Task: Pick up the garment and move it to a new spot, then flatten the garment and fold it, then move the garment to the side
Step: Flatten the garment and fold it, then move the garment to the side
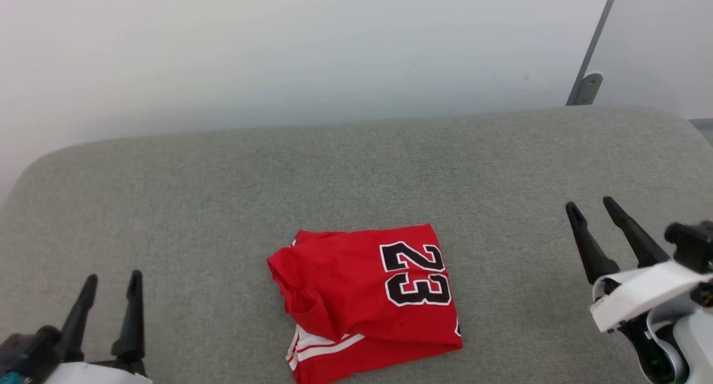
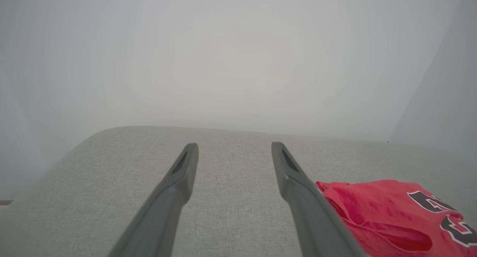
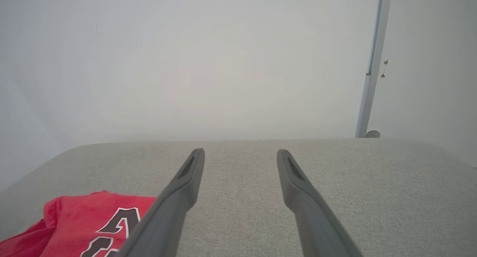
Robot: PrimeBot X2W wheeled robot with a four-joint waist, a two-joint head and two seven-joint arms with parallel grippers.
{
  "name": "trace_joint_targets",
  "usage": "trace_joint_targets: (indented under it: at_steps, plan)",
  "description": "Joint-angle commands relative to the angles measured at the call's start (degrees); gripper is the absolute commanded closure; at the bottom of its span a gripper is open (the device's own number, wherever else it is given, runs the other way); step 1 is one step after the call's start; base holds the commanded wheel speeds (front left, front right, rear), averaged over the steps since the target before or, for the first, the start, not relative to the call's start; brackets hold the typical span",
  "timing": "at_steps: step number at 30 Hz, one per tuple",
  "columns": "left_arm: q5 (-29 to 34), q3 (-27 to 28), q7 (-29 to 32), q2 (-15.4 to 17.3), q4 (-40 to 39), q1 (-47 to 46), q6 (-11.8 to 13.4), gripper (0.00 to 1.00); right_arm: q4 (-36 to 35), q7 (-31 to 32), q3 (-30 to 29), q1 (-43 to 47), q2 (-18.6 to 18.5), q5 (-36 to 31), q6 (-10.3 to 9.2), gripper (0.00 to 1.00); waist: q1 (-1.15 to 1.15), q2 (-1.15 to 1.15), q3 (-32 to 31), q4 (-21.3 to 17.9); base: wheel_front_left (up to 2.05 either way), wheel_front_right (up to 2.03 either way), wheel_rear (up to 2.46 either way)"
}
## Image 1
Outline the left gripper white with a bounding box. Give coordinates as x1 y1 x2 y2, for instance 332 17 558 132
45 270 153 384

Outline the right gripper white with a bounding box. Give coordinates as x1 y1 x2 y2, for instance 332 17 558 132
565 196 709 384

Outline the red Bulls 23 jersey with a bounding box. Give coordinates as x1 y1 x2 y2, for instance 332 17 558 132
266 223 463 384

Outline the grey fabric sofa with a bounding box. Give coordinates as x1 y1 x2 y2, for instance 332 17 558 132
0 106 713 384

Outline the grey metal rail bracket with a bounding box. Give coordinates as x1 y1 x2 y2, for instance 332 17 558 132
573 72 604 106

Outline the grey metal wall rail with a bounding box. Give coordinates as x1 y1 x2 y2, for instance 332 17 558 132
565 0 622 106

